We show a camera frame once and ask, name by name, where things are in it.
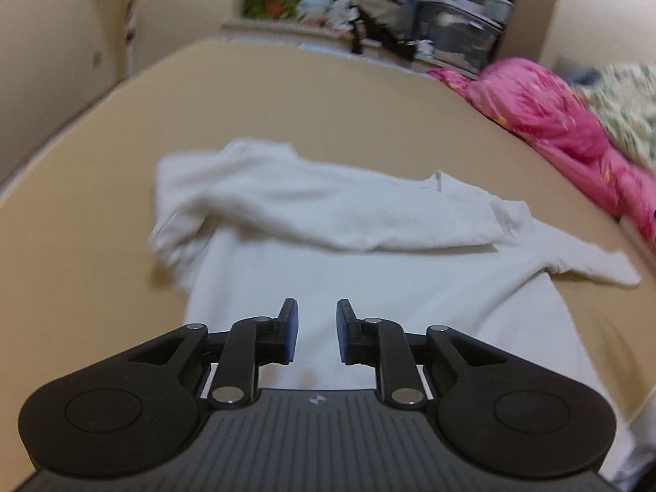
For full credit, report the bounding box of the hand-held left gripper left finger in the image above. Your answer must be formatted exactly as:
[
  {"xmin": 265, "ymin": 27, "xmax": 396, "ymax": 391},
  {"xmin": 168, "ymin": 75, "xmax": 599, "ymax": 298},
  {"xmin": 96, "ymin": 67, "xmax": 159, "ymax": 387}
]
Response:
[{"xmin": 128, "ymin": 298, "xmax": 299, "ymax": 411}]

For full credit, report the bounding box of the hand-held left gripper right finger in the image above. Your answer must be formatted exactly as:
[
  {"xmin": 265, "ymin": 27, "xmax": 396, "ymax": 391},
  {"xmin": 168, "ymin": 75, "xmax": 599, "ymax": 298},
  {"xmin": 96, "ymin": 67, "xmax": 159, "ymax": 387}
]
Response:
[{"xmin": 335, "ymin": 300, "xmax": 508, "ymax": 411}]

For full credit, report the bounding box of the white shirt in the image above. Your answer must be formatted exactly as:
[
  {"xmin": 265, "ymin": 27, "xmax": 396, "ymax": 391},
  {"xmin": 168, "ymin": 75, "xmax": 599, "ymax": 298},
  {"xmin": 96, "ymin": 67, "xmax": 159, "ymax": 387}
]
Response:
[{"xmin": 148, "ymin": 137, "xmax": 642, "ymax": 477}]

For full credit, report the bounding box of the pile of dark clothes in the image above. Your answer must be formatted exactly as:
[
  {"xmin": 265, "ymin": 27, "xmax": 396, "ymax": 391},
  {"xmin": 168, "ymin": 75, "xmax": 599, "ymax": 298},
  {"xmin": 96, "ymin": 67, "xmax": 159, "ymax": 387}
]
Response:
[{"xmin": 323, "ymin": 0, "xmax": 418, "ymax": 63}]

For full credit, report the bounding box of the tan bed mattress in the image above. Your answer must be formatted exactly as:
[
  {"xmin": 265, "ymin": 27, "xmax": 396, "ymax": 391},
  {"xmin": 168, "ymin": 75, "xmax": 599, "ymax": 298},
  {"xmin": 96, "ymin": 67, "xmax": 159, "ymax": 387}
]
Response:
[{"xmin": 0, "ymin": 38, "xmax": 656, "ymax": 492}]

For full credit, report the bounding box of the pink printed blanket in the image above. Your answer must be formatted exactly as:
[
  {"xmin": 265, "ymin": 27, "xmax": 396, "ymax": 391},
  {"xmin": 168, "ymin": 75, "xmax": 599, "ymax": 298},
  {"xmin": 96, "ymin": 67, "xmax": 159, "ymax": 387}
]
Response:
[{"xmin": 428, "ymin": 56, "xmax": 656, "ymax": 247}]

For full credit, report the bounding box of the grey storage box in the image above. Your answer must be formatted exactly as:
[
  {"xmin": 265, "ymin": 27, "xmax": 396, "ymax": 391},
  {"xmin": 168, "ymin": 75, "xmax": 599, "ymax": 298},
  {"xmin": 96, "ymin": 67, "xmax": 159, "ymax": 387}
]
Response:
[{"xmin": 412, "ymin": 0, "xmax": 506, "ymax": 76}]

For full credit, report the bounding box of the green potted plant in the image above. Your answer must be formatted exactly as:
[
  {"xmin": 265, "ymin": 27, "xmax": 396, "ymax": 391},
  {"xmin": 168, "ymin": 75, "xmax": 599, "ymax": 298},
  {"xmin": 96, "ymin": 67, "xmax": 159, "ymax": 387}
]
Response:
[{"xmin": 242, "ymin": 0, "xmax": 304, "ymax": 21}]

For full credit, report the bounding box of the floral patterned cloth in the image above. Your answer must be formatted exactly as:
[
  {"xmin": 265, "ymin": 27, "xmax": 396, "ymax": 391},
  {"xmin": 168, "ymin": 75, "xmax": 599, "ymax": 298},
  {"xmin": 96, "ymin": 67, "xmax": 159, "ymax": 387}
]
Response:
[{"xmin": 579, "ymin": 64, "xmax": 656, "ymax": 170}]

